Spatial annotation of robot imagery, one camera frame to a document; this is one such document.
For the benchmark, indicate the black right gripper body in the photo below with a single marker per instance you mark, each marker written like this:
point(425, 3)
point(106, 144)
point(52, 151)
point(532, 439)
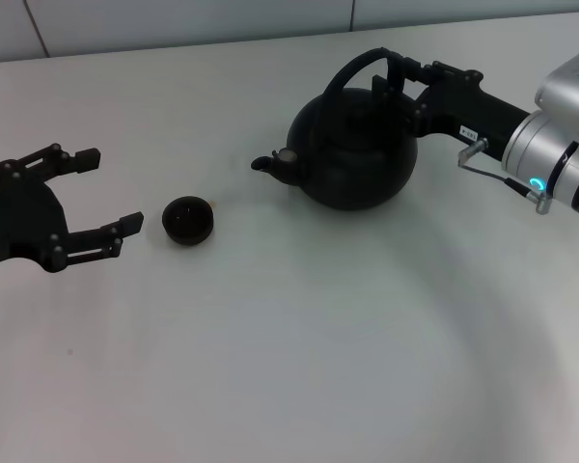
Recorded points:
point(463, 106)

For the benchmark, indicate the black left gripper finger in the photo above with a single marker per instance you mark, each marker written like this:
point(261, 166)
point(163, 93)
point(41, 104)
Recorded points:
point(101, 241)
point(60, 161)

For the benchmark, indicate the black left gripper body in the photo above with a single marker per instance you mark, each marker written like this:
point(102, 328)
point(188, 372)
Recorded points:
point(19, 226)

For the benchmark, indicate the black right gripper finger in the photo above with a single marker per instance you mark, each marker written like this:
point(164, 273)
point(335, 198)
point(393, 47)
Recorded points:
point(391, 96)
point(415, 70)

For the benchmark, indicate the black round teapot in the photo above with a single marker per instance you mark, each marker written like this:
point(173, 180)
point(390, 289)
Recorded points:
point(352, 154)

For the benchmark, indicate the small black teacup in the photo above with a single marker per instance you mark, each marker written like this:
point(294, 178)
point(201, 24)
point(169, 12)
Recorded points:
point(188, 224)

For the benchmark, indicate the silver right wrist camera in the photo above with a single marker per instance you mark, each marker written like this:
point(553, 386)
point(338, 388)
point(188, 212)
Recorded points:
point(569, 87)

